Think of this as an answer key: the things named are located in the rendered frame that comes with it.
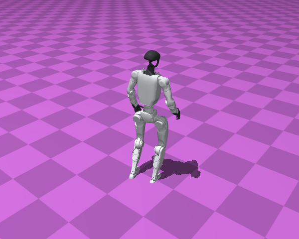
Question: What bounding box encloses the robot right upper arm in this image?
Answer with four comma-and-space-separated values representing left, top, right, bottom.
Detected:
158, 76, 174, 107

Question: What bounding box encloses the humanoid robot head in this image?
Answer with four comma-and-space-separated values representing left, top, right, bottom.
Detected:
143, 50, 160, 76

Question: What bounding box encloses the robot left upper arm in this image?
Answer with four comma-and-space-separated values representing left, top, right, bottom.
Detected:
127, 70, 140, 96

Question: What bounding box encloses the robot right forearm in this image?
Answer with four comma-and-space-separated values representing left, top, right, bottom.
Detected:
169, 98, 178, 114

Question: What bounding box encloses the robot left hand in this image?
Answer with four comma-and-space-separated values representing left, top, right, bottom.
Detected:
132, 105, 144, 113

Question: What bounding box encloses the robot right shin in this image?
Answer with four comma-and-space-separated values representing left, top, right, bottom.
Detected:
152, 147, 165, 181

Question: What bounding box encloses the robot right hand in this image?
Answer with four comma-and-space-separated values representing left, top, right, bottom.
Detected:
173, 108, 180, 120

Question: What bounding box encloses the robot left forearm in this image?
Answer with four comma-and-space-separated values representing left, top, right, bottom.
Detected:
127, 93, 138, 107

